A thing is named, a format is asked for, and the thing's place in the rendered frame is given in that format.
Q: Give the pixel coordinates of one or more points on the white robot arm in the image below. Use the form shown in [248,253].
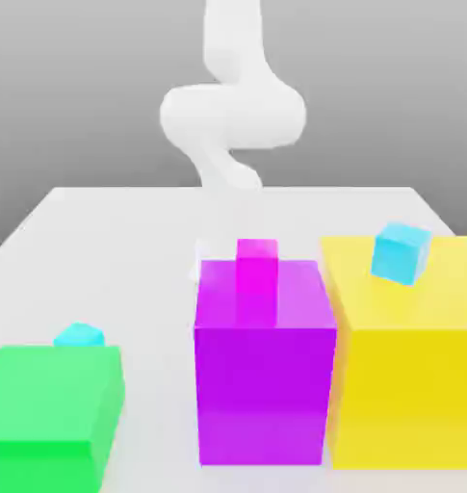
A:
[233,115]

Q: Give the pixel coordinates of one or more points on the small magenta cube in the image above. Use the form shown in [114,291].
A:
[256,281]

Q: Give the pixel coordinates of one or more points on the small cyan cube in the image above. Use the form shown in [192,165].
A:
[400,254]
[79,335]

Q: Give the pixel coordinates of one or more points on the large purple box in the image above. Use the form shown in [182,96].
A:
[264,385]

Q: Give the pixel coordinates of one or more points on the large yellow box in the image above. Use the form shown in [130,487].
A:
[410,393]

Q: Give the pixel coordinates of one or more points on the large green box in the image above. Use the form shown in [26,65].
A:
[44,404]

